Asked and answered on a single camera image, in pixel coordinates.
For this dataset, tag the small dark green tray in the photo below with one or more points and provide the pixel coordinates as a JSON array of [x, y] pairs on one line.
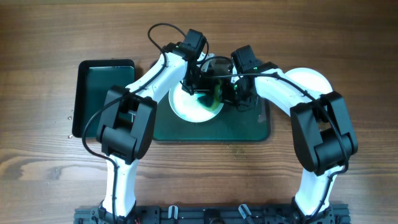
[[95, 78]]

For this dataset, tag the green yellow sponge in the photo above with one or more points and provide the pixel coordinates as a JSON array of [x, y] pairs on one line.
[[209, 96]]

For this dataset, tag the white plate stained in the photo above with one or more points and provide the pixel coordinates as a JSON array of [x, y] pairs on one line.
[[308, 79], [186, 107]]

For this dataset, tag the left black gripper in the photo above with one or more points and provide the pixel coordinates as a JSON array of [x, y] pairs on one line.
[[193, 88]]

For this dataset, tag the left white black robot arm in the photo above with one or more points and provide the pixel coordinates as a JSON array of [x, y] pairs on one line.
[[127, 122]]

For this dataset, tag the black aluminium base frame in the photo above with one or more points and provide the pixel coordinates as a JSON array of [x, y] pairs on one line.
[[273, 213]]

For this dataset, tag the large dark green tray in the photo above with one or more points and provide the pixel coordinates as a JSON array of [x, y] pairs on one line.
[[228, 125]]

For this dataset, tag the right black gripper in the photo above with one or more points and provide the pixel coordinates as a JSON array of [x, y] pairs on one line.
[[241, 97]]

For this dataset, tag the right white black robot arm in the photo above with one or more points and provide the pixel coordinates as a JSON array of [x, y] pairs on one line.
[[323, 135]]

